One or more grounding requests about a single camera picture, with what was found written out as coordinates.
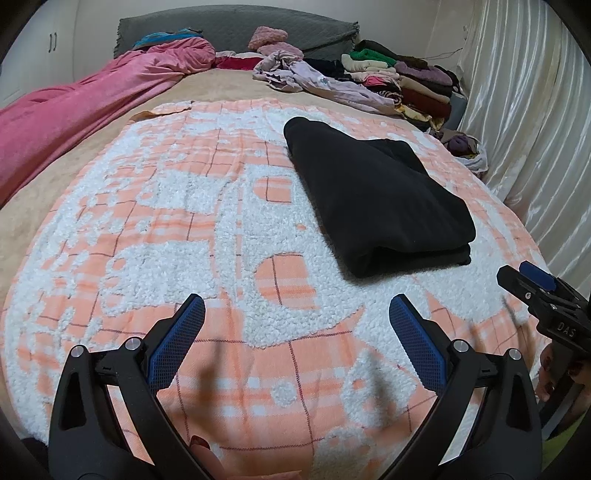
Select dark crumpled garment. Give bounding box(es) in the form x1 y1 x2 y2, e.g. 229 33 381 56
305 58 347 79

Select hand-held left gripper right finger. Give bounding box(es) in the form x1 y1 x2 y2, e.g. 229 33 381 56
389 295 543 480

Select white wardrobe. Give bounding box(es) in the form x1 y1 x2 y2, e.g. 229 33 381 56
0 0 118 112

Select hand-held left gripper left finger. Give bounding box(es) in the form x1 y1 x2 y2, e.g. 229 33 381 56
48 294 218 480

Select black sweater with orange cuffs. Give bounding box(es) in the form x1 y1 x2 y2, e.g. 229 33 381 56
283 117 477 278

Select white satin curtain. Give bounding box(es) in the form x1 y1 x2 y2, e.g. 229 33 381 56
455 0 591 296

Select pink fluffy plush cloth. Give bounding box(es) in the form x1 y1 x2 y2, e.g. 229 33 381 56
248 26 288 51

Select beige bed sheet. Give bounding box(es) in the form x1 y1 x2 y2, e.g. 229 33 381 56
0 65 416 217

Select white bag of clothes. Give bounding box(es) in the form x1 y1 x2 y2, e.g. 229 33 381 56
434 129 489 174

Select red cloth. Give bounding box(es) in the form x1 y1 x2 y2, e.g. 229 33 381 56
215 52 266 71

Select person's right hand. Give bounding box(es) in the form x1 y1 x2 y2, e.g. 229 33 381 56
534 344 589 404

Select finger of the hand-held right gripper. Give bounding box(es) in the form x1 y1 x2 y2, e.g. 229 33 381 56
496 265 543 308
518 261 559 292

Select grey padded headboard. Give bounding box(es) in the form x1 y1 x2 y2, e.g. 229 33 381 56
115 4 360 54

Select blue cloth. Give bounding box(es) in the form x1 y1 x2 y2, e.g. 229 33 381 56
133 28 204 49

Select pink duvet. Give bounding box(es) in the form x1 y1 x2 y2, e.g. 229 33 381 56
0 37 217 204

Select stack of folded clothes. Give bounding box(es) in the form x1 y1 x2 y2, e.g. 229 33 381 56
341 39 462 132

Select peach and white plaid blanket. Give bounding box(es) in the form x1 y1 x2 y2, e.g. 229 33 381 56
2 99 555 480

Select lilac crumpled garment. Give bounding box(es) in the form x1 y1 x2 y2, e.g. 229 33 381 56
253 50 402 116

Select pink fuzzy garment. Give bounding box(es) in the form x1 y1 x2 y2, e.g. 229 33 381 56
257 42 305 60

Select person's left hand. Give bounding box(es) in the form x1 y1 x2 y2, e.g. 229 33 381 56
189 434 305 480

